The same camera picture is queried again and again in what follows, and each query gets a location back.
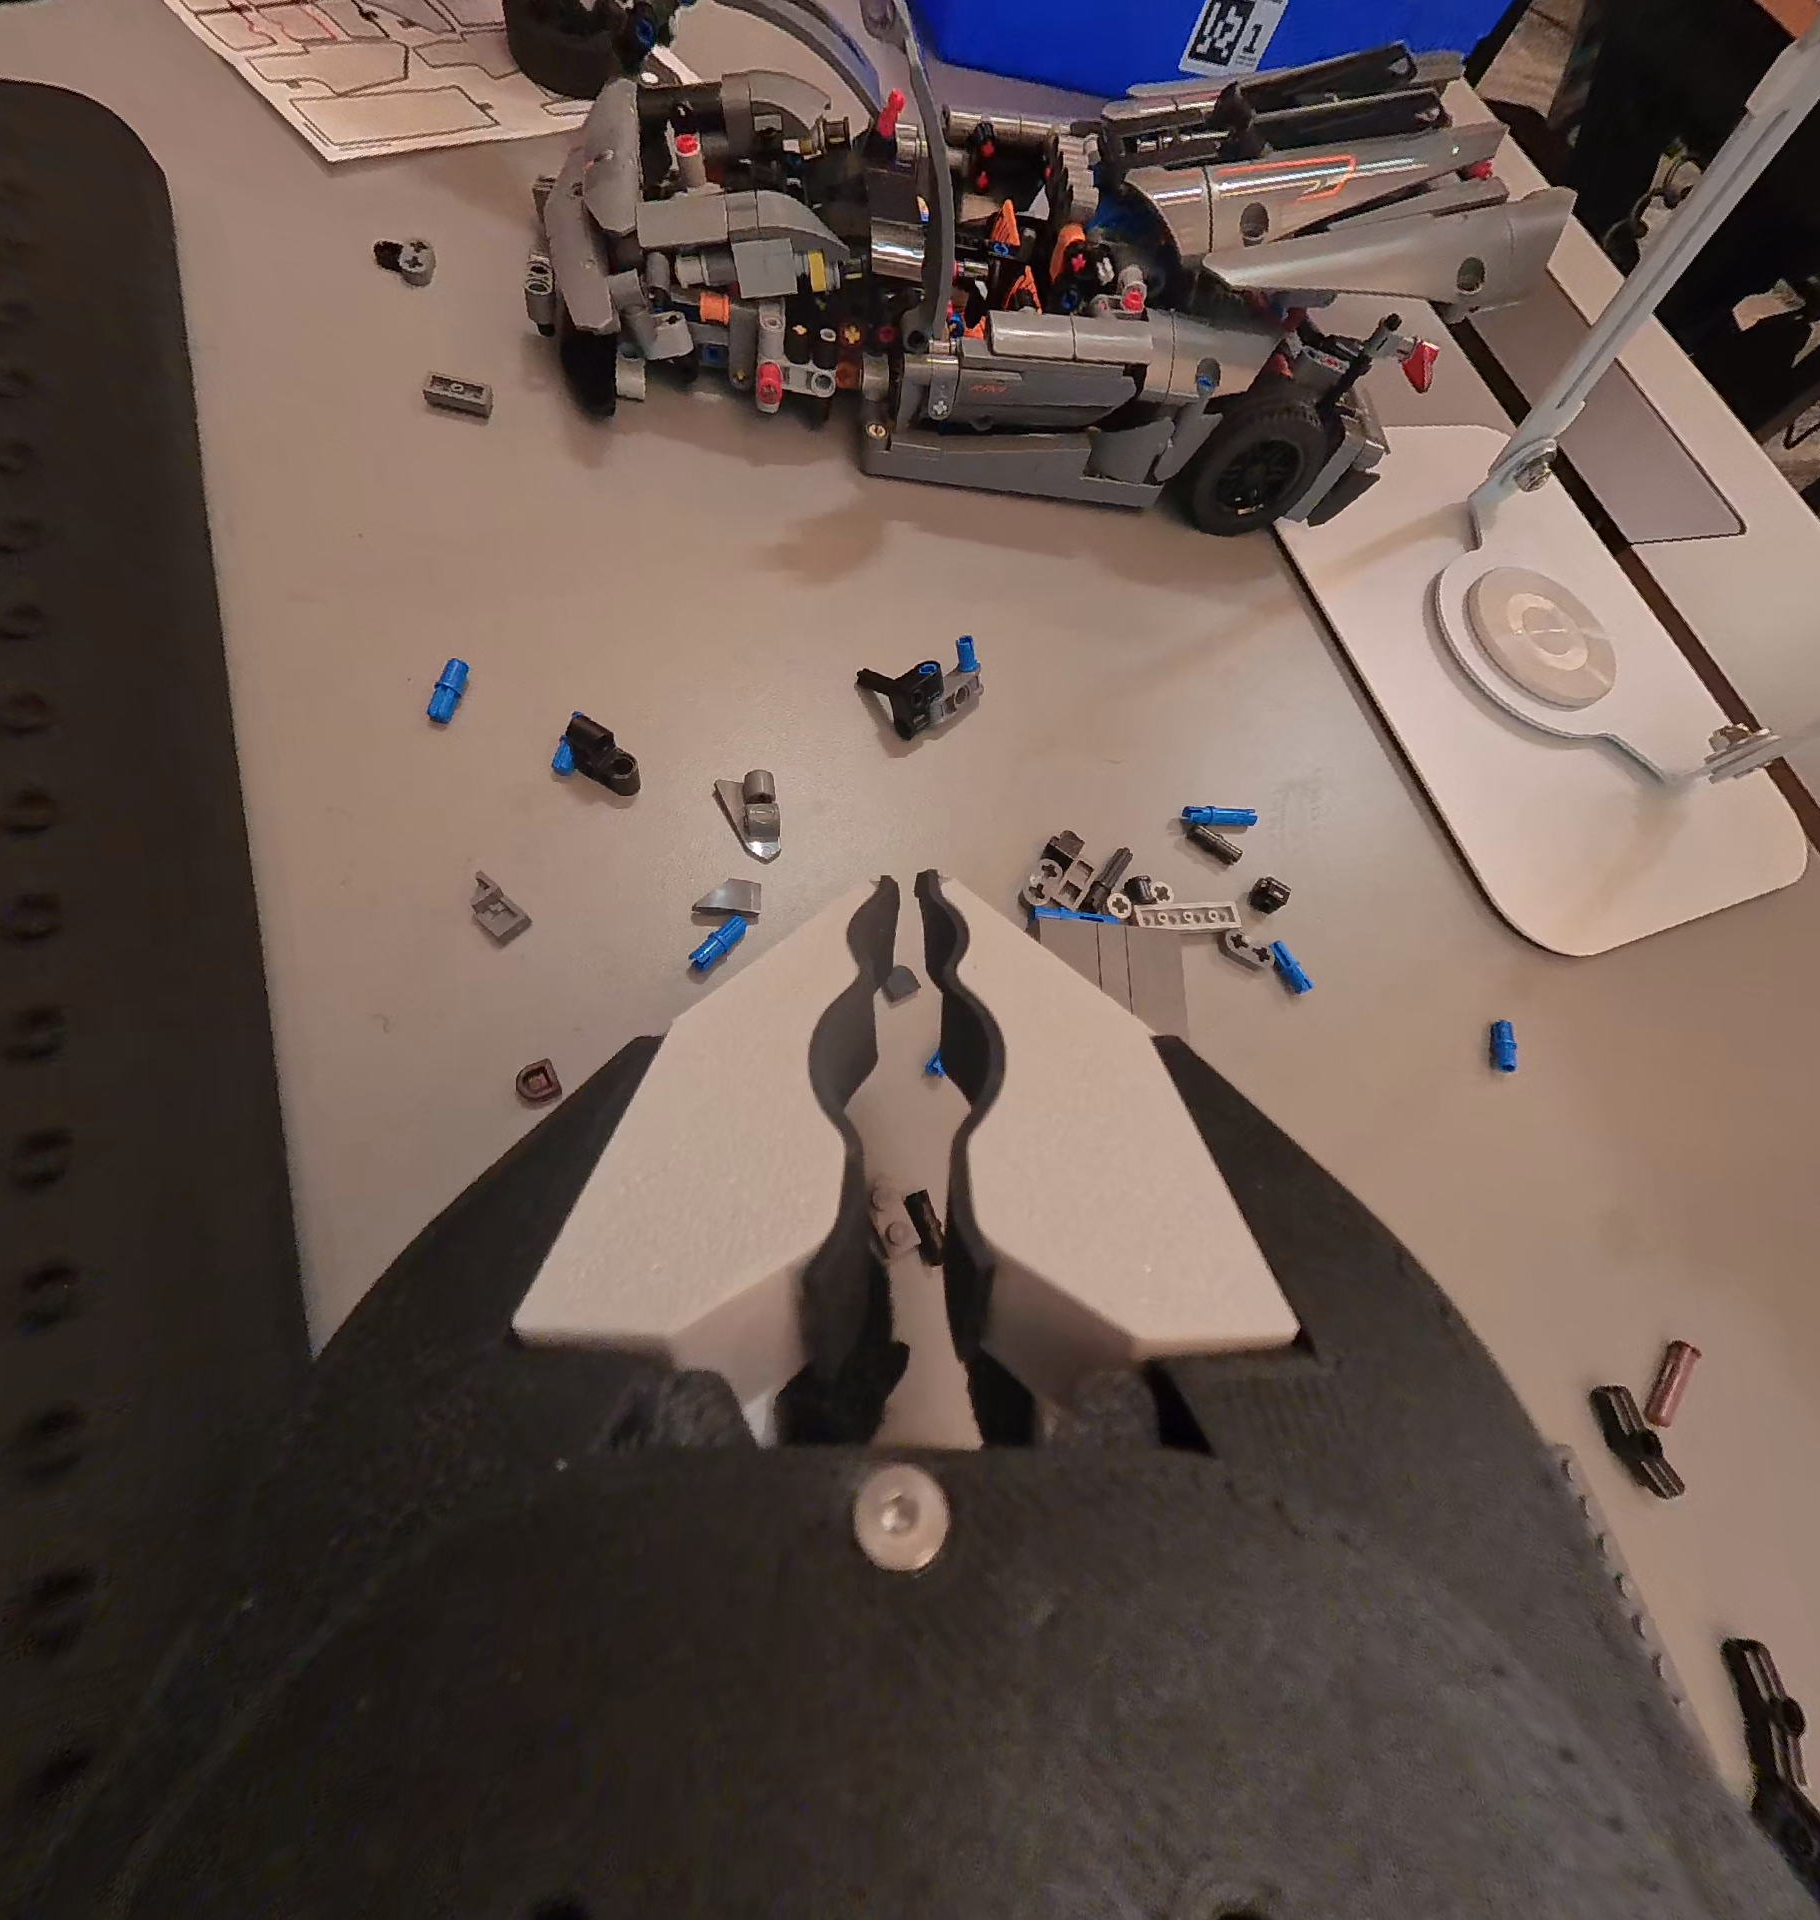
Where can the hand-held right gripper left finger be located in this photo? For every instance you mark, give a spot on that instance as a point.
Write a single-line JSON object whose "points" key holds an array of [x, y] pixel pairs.
{"points": [[669, 1200]]}

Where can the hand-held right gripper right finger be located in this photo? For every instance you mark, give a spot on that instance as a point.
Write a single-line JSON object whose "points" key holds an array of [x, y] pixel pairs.
{"points": [[1136, 1200]]}

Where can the grey lego car model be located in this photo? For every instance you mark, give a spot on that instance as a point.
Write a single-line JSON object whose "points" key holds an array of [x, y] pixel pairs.
{"points": [[1030, 391]]}

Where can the scattered loose lego pieces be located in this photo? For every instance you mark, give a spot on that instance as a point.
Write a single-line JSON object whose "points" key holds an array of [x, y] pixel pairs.
{"points": [[447, 690]]}

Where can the lego sticker sheet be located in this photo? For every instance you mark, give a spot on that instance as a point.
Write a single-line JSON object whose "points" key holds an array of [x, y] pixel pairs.
{"points": [[371, 91]]}

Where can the white book stand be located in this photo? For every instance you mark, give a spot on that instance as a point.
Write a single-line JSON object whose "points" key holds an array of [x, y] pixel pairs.
{"points": [[1392, 676]]}

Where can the black perforated mat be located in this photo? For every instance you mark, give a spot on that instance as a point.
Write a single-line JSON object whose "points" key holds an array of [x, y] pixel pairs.
{"points": [[85, 900]]}

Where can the blue storage bin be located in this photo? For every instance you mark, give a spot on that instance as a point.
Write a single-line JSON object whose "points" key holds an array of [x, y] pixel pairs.
{"points": [[1059, 29]]}

